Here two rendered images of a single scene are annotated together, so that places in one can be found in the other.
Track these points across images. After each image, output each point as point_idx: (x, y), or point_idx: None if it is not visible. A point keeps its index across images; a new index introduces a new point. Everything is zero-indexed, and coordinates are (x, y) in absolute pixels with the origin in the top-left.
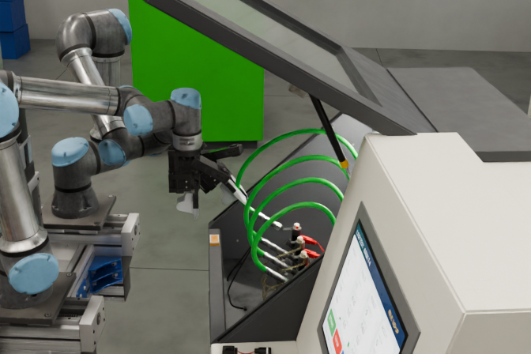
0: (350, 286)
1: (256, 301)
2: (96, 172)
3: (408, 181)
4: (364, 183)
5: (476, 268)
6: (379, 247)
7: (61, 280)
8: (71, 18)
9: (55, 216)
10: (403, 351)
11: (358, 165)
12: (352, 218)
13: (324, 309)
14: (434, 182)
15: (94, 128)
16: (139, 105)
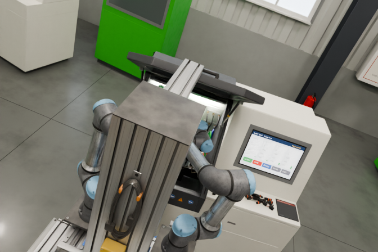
0: (258, 147)
1: None
2: None
3: (273, 113)
4: (249, 118)
5: (315, 126)
6: (275, 133)
7: (168, 230)
8: None
9: None
10: (305, 151)
11: (238, 114)
12: (244, 130)
13: (237, 158)
14: (273, 109)
15: (92, 167)
16: (208, 140)
